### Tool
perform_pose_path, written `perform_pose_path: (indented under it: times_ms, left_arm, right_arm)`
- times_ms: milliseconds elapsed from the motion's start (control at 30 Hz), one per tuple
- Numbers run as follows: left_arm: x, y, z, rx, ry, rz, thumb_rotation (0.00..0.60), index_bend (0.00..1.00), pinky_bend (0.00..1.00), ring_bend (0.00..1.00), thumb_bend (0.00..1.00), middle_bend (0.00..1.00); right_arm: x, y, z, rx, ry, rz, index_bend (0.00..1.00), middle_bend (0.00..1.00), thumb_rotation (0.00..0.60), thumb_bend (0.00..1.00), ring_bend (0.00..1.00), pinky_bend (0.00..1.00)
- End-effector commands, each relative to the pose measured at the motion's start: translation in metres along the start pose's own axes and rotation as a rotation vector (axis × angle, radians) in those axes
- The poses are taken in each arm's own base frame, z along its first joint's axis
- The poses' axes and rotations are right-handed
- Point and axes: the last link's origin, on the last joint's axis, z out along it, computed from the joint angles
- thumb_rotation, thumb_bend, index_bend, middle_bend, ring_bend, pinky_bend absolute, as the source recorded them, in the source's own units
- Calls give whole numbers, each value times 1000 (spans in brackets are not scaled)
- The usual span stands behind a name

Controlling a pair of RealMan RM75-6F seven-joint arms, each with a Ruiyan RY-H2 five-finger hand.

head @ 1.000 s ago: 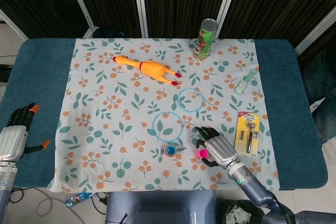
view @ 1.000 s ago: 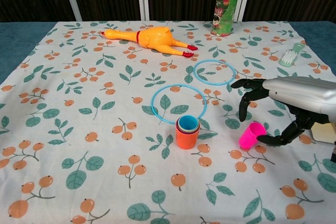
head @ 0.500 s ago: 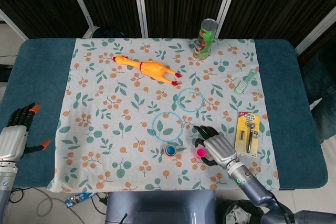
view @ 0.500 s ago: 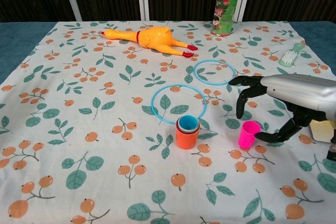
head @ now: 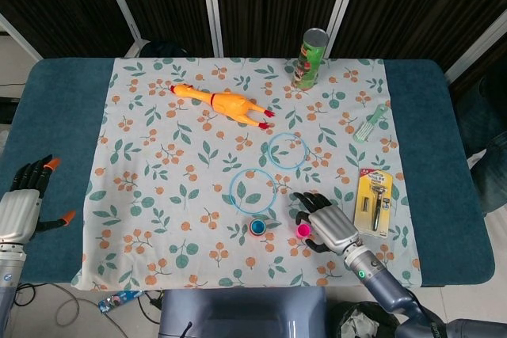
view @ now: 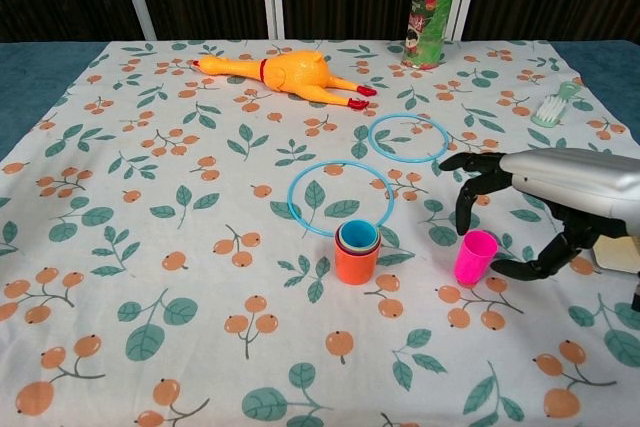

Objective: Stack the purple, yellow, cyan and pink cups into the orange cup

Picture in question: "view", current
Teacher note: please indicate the orange plastic cup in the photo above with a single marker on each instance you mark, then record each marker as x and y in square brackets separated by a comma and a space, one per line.
[355, 269]

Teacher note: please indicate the green chips can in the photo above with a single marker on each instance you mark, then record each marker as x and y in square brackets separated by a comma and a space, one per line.
[427, 22]

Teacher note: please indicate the light green comb brush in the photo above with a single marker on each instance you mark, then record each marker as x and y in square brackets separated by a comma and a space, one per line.
[550, 107]

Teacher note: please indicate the razor in yellow blister pack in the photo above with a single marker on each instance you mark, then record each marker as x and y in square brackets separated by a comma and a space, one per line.
[617, 254]

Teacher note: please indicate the floral leaf print tablecloth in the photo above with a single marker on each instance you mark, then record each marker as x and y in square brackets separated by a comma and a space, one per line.
[200, 347]

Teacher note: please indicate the pink plastic cup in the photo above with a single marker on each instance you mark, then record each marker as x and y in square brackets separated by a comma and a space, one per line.
[472, 259]

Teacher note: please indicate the dark blue plastic cup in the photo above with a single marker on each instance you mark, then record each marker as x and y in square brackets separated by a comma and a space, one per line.
[352, 250]

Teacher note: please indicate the teal table cover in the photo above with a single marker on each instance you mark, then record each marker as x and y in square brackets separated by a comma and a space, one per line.
[30, 62]

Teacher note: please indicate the yellow plastic cup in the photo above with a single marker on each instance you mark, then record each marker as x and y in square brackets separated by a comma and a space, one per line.
[340, 237]

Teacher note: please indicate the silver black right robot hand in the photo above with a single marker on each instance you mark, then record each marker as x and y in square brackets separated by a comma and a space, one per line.
[575, 182]

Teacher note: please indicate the light blue plastic cup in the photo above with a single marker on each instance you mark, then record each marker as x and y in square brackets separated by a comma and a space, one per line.
[357, 234]

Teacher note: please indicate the yellow rubber chicken toy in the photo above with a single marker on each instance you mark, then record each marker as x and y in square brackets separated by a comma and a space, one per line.
[295, 74]

